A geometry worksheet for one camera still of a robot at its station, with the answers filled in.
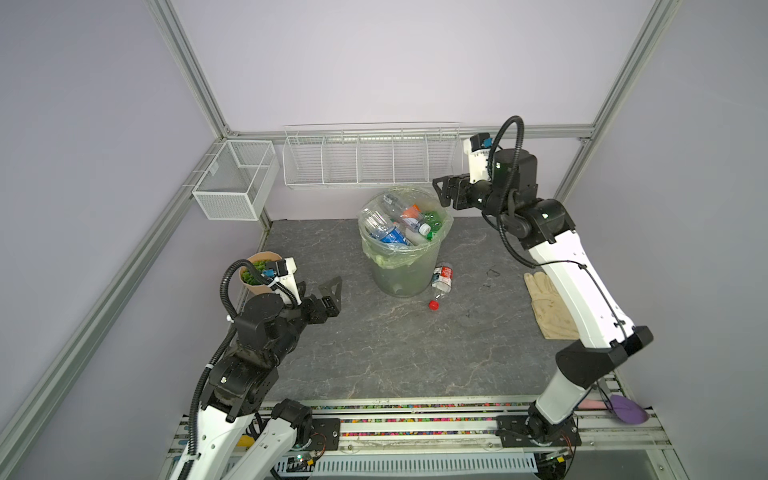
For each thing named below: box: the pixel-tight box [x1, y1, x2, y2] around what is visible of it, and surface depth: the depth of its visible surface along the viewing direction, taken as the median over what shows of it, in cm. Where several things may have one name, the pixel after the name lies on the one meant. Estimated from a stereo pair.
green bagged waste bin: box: [357, 186, 454, 299], surface depth 84 cm
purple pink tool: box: [610, 394, 650, 425], surface depth 79 cm
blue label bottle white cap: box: [367, 210, 410, 246], surface depth 81 cm
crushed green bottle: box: [422, 211, 442, 241], surface depth 89 cm
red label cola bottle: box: [428, 262, 454, 311], surface depth 101 cm
